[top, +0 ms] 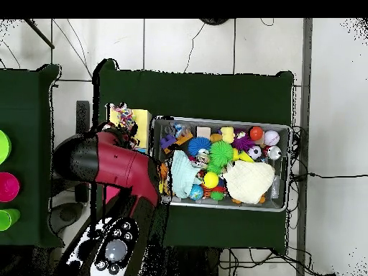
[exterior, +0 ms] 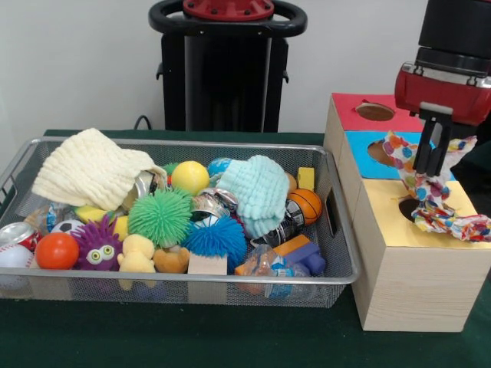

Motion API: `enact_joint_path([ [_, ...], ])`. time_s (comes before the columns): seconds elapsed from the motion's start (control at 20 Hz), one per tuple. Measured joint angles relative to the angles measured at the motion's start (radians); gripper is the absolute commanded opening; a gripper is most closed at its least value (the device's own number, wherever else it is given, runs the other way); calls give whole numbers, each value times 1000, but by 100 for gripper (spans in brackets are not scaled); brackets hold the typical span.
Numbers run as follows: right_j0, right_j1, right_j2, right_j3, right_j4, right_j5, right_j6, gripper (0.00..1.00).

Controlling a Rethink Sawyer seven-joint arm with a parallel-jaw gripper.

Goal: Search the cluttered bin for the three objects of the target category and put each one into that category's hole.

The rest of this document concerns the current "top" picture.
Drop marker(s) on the cream muslin cloth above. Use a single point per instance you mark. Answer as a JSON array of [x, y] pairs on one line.
[[248, 181]]

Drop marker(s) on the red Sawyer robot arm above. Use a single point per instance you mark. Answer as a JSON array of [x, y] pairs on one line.
[[115, 164]]

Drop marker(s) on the wooden three-hole box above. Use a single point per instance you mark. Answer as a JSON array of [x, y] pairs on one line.
[[143, 123]]

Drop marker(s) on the silver mesh bin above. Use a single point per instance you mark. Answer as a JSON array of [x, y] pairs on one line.
[[280, 201]]

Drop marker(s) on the blue spiky rubber ball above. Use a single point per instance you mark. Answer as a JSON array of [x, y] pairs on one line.
[[199, 145]]

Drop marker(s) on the light blue fluffy cloth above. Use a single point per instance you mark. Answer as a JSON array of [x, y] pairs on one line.
[[182, 172]]

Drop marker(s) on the orange toy basketball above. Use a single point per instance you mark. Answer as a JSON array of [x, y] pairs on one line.
[[164, 171]]

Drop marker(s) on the green spiky rubber ball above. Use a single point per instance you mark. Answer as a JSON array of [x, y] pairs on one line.
[[220, 153]]

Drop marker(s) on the yellow smooth ball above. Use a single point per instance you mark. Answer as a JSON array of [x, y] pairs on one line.
[[210, 179]]

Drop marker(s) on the yellow plush duck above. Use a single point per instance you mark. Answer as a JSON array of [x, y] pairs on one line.
[[228, 133]]

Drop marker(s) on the dark green table cloth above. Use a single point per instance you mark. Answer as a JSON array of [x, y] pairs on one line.
[[187, 95], [26, 100]]

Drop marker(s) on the purple spiky monster toy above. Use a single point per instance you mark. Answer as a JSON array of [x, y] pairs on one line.
[[243, 142]]

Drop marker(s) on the orange smooth ball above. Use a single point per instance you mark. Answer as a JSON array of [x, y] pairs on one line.
[[256, 133]]

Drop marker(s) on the white baseball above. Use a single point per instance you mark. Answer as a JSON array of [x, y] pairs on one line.
[[271, 138]]

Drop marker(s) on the black upright panel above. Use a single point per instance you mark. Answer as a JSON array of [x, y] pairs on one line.
[[82, 112]]

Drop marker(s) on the grey stand base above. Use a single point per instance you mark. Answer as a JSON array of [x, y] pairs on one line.
[[67, 214]]

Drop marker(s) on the black round fixture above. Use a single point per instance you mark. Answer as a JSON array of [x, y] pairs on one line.
[[214, 21]]

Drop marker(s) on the pink plastic cup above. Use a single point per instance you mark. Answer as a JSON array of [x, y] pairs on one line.
[[8, 187]]

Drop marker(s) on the lime green plastic cup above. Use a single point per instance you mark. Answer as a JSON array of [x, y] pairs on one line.
[[4, 147], [7, 220]]

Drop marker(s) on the black diagonal rod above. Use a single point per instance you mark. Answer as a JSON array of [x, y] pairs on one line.
[[38, 33]]

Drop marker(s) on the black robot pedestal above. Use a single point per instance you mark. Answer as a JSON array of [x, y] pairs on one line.
[[195, 264]]

